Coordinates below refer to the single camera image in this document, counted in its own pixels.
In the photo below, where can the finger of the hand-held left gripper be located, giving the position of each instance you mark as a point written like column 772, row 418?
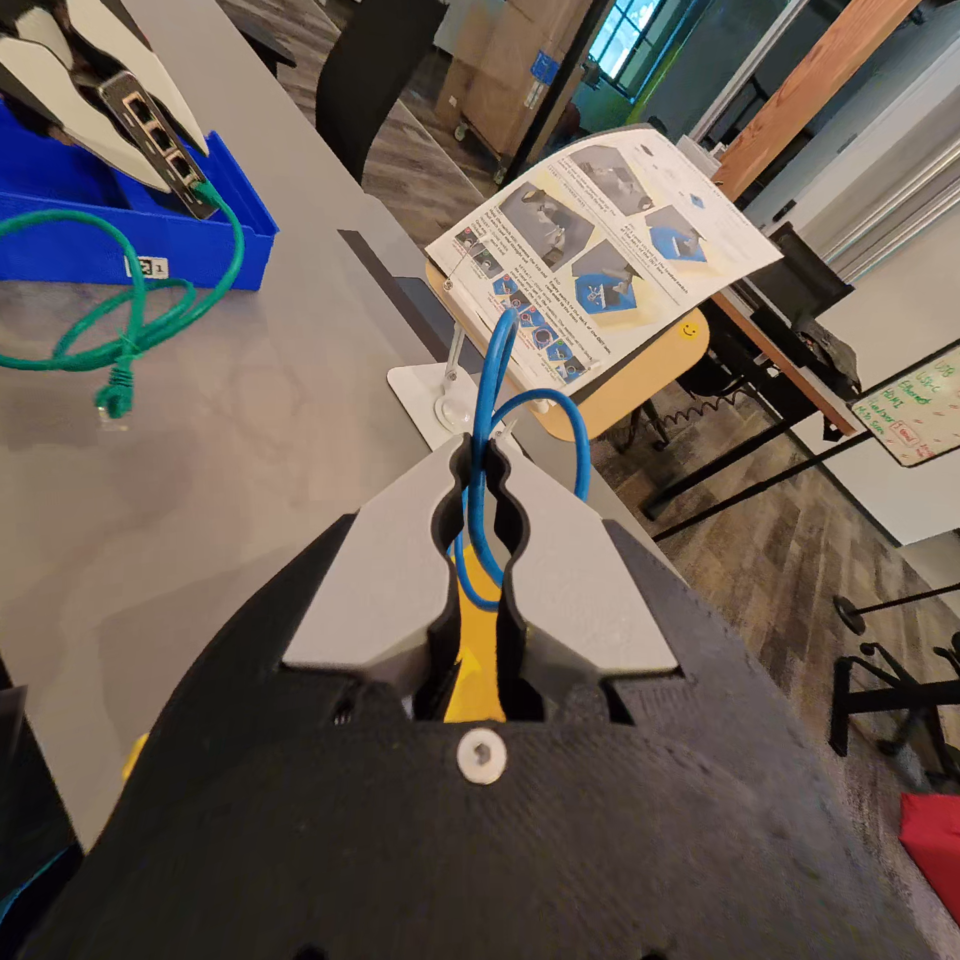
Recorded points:
column 127, row 37
column 52, row 82

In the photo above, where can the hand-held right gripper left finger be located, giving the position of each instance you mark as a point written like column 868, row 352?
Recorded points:
column 367, row 592

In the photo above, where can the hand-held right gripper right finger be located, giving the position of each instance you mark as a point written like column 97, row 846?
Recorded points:
column 592, row 600

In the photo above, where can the black ethernet switch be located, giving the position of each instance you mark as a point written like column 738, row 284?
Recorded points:
column 161, row 139

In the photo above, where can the yellow plastic bin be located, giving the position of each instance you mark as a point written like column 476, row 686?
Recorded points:
column 472, row 675

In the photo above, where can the blue plastic bin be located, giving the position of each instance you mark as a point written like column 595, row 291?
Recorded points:
column 45, row 259

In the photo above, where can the black office chair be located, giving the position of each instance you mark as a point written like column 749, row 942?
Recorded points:
column 367, row 82

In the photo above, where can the black floor stand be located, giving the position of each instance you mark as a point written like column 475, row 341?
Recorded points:
column 850, row 616

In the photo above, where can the black chair base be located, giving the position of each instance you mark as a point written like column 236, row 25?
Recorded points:
column 841, row 705

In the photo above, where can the wooden side table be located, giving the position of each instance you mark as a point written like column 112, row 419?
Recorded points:
column 787, row 367

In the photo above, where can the whiteboard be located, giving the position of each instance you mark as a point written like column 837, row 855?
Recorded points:
column 907, row 409

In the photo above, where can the printed instruction sheet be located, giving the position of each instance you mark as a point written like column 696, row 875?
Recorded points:
column 600, row 225

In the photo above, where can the cardboard box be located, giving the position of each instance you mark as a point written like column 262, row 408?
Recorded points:
column 510, row 67

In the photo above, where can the red cushion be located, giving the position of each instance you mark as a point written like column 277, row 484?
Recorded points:
column 937, row 840

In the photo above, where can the wooden beam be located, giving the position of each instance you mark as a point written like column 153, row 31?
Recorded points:
column 810, row 90

